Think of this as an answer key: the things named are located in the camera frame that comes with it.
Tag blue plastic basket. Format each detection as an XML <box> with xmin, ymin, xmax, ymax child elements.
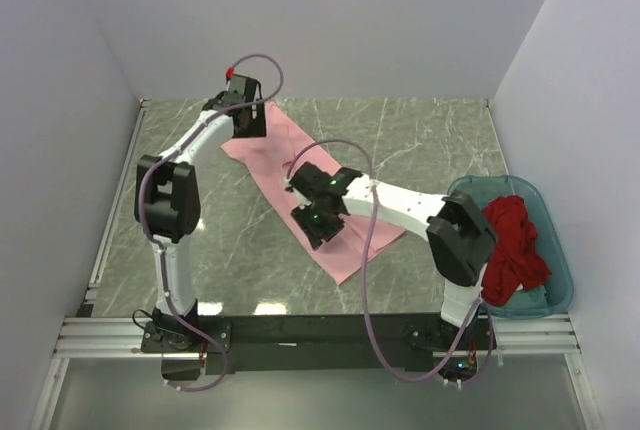
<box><xmin>449</xmin><ymin>175</ymin><xmax>574</xmax><ymax>319</ymax></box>

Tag black base beam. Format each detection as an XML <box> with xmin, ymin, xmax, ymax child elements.
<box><xmin>140</xmin><ymin>313</ymin><xmax>496</xmax><ymax>381</ymax></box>

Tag red t shirt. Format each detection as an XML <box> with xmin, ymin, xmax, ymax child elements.
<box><xmin>482</xmin><ymin>195</ymin><xmax>551</xmax><ymax>307</ymax></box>

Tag aluminium rail frame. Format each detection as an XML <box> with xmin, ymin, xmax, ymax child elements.
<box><xmin>31</xmin><ymin>99</ymin><xmax>604</xmax><ymax>429</ymax></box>

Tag pink t shirt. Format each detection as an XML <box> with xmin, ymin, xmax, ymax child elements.
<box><xmin>221</xmin><ymin>101</ymin><xmax>407</xmax><ymax>286</ymax></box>

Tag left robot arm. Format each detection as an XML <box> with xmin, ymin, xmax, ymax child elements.
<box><xmin>134</xmin><ymin>74</ymin><xmax>266</xmax><ymax>351</ymax></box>

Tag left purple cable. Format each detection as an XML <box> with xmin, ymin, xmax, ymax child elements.
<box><xmin>139</xmin><ymin>53</ymin><xmax>286</xmax><ymax>394</ymax></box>

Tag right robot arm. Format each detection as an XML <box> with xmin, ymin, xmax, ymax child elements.
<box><xmin>285</xmin><ymin>162</ymin><xmax>498</xmax><ymax>329</ymax></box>

